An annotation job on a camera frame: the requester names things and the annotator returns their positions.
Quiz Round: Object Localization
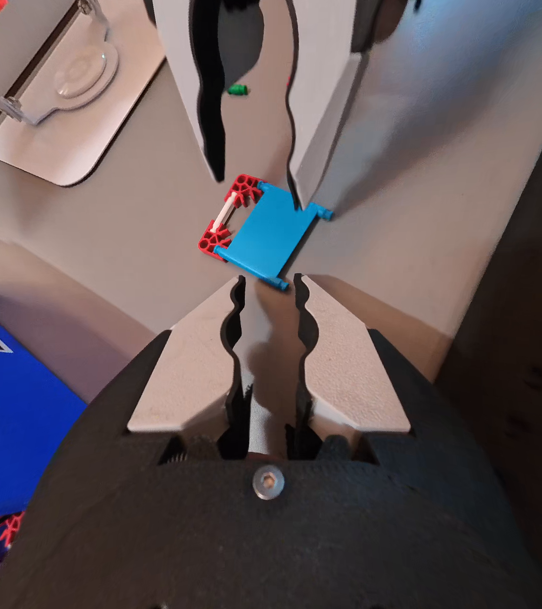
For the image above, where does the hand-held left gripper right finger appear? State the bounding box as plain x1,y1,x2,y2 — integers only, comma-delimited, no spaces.
286,272,412,461

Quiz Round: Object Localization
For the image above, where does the black perforated board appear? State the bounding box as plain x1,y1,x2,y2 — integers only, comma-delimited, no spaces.
435,86,542,609

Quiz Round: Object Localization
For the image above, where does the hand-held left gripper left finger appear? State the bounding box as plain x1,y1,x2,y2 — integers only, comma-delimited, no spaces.
127,274,253,461

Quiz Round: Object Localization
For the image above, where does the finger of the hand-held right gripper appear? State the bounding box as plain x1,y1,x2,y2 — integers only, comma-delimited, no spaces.
285,0,363,211
152,0,227,184

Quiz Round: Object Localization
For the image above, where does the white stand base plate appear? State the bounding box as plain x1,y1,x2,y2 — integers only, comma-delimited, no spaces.
0,0,167,187

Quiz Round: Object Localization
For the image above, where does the white short rod with connectors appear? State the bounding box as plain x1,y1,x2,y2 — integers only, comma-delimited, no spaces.
213,199,239,231

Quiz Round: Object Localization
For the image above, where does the teal plastic panel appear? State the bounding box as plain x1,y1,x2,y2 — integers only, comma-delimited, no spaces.
214,181,334,291

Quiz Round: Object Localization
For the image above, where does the blue plastic bin with label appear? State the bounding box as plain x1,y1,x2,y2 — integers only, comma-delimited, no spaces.
0,292,88,519

